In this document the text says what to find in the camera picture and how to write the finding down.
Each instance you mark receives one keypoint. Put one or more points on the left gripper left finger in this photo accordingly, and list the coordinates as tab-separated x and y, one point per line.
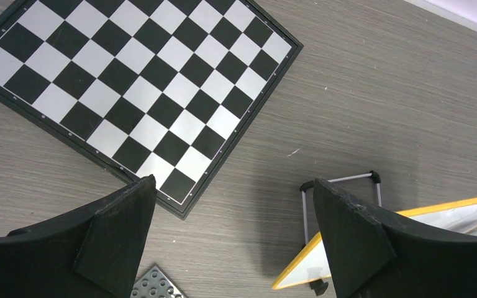
91	251

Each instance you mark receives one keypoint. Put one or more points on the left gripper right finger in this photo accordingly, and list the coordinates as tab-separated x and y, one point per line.
375	252

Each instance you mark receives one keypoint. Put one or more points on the yellow framed whiteboard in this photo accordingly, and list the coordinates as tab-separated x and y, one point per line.
311	267

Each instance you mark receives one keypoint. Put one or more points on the black white chessboard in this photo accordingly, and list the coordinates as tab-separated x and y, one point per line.
162	88

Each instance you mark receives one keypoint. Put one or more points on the grey studded baseplate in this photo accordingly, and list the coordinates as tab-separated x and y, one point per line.
155	283

